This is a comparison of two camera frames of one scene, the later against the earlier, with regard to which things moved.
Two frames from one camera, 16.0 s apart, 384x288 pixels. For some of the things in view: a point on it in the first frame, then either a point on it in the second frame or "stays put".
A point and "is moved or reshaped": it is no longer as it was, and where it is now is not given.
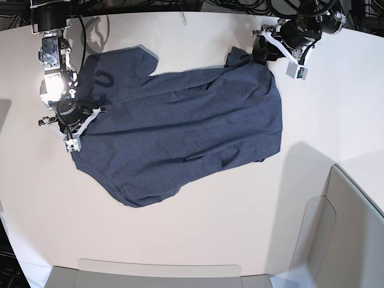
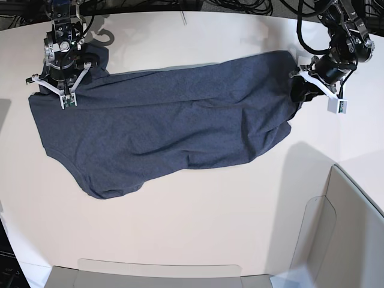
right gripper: (297, 33) -> (328, 69)
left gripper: (69, 110) -> (60, 69)
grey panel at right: (341, 240) stays put
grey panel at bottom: (113, 273) stays put
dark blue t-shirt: (160, 132) is moved or reshaped
